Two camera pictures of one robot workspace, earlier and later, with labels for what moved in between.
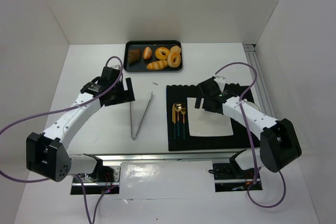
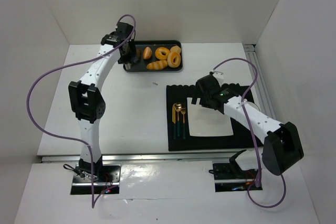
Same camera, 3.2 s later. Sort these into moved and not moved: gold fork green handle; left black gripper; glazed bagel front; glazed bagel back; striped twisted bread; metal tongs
Moved: left black gripper; metal tongs
Not moved: gold fork green handle; glazed bagel back; striped twisted bread; glazed bagel front
